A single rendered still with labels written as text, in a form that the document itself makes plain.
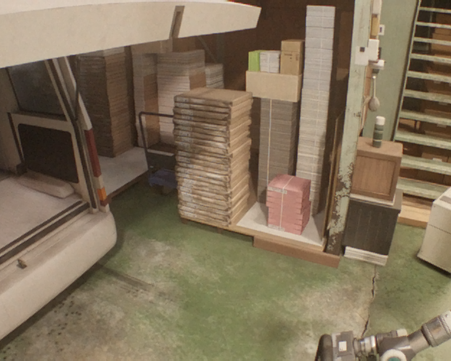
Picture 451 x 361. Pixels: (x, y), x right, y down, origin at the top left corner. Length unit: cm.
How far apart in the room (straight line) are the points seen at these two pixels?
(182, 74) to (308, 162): 204
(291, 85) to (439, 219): 149
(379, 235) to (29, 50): 257
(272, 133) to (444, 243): 159
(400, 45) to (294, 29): 380
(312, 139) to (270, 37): 417
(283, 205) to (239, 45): 475
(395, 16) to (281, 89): 111
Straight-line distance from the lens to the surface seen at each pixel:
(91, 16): 73
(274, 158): 316
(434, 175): 447
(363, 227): 283
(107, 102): 438
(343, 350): 137
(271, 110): 305
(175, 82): 454
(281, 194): 286
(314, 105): 294
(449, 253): 297
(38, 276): 211
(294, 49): 294
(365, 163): 263
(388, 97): 332
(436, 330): 127
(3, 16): 63
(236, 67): 730
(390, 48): 327
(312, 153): 306
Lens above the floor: 172
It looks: 25 degrees down
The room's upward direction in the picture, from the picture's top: straight up
